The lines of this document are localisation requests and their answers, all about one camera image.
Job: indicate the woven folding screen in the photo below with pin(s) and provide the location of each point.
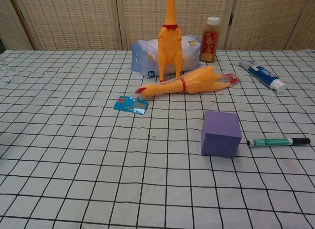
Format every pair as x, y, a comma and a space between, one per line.
86, 20

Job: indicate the green marker pen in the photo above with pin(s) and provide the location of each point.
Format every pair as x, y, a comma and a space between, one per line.
273, 141

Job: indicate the checked white tablecloth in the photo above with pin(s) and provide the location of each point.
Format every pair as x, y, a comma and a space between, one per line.
98, 165

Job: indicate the blue snack packet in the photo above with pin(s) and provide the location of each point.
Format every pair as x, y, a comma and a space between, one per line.
131, 105

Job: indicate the white tissue pack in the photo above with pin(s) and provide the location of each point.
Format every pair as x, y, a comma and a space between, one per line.
147, 59

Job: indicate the brown drink bottle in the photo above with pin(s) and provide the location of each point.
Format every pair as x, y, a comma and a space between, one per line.
209, 42

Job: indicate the standing yellow rubber chicken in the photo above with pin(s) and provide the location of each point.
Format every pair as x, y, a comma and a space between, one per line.
169, 42

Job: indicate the blue white toothpaste tube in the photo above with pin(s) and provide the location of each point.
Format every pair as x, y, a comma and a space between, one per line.
264, 75

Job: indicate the lying yellow rubber chicken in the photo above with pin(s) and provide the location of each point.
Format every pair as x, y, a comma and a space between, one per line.
187, 84

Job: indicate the purple foam cube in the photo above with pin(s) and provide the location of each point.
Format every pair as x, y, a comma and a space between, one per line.
220, 134

